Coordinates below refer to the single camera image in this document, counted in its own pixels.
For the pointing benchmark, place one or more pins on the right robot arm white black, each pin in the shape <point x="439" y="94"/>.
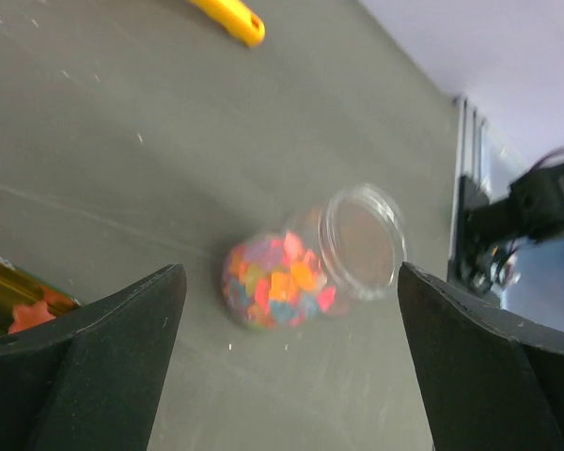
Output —
<point x="533" y="209"/>

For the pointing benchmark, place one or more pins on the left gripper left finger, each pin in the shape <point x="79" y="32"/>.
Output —
<point x="92" y="379"/>

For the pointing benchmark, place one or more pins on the orange plastic scoop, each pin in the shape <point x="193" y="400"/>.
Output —
<point x="241" y="22"/>

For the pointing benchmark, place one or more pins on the aluminium frame rail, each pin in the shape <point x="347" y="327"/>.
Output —
<point x="467" y="164"/>

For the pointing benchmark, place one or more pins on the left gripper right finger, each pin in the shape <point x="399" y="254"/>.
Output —
<point x="489" y="379"/>

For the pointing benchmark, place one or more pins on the clear plastic cup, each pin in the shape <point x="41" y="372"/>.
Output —
<point x="319" y="263"/>

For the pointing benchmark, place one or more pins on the green tin translucent star candies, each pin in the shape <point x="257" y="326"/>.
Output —
<point x="26" y="301"/>

